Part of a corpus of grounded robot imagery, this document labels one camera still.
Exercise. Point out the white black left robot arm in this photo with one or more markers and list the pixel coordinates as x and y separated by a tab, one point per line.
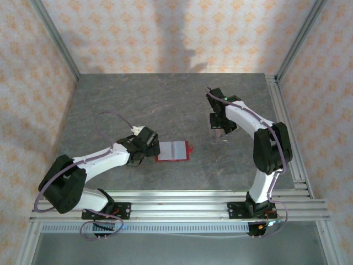
102	160

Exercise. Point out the clear acrylic card stand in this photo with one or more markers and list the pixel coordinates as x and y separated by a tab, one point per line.
218	140

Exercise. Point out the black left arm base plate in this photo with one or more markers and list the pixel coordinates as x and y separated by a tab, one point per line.
124	209

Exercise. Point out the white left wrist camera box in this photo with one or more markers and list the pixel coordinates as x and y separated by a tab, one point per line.
138	129

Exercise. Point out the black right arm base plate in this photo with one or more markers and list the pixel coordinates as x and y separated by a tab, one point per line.
234	209

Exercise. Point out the aluminium frame post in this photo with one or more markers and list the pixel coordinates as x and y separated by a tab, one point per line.
55	36
300	38

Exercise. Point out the aluminium rail beam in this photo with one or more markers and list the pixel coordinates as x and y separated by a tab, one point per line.
179	207

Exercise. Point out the aluminium side rail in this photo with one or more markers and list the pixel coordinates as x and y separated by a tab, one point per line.
284	124

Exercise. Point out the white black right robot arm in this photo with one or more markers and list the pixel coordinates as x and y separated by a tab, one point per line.
245	113

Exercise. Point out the red leather card holder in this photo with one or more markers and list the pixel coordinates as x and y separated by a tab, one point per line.
190	149

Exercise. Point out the aluminium frame leg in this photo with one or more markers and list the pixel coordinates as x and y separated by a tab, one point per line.
329	243
26	243

